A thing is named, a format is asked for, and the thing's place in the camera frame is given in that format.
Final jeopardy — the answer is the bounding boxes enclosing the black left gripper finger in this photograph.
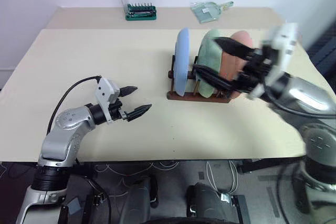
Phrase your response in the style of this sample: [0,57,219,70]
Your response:
[128,103,153,123]
[120,86,139,98]

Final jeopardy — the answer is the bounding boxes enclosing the wooden dish rack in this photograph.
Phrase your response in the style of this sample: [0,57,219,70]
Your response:
[166,55,236,104]

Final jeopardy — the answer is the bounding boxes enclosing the white cable loop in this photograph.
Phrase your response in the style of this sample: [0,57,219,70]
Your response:
[206,159,238,194]

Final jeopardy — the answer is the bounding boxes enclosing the black table frame brace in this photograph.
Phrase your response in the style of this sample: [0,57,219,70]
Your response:
[236,157,303,174]

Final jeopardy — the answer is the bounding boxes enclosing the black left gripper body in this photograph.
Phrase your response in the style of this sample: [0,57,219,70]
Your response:
[109,98,131,123]

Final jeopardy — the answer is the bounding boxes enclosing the black table foot with bracket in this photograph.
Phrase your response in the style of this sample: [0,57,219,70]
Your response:
[220,194,250,224]

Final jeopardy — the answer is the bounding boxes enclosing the clear plastic dustpan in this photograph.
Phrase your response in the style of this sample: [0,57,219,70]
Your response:
[190,1,235,24]

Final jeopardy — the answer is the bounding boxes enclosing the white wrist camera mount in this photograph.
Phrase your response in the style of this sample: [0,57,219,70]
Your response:
[261,23,303,96]
[94,77,121,124]

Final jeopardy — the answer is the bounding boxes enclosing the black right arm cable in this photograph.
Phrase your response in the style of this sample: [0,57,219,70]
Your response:
[264,84,336,117]

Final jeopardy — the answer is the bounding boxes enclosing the pink plate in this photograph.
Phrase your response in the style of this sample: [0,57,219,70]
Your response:
[219,30,254,99]

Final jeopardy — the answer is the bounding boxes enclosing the blue plate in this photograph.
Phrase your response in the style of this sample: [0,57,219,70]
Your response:
[174,27,191,98]

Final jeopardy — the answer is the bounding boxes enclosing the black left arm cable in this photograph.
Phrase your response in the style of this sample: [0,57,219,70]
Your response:
[46,76,102,134]

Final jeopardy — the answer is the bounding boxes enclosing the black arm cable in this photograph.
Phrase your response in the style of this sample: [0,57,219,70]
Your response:
[264,84,336,117]
[46,76,102,134]

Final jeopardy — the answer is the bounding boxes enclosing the dark rounded shape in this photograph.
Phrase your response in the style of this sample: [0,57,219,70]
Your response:
[122,177,159,224]
[185,183,223,221]

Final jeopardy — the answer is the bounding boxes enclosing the dark slatted radiator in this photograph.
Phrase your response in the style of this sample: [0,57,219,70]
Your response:
[307,22,336,78]

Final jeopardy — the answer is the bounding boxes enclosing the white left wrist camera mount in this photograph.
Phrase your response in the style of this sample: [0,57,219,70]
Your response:
[94,77,121,124]

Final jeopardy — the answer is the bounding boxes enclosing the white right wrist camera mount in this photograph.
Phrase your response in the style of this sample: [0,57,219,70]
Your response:
[261,23,303,96]

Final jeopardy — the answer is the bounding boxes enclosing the green plate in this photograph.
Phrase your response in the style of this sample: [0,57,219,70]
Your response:
[196,29,226,98]

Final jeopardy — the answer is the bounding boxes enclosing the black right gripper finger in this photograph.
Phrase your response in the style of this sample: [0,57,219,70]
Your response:
[213,37,257,60]
[192,63,238,92]

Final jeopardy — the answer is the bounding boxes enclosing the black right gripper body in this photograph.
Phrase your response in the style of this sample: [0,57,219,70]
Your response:
[233,47,278,94]

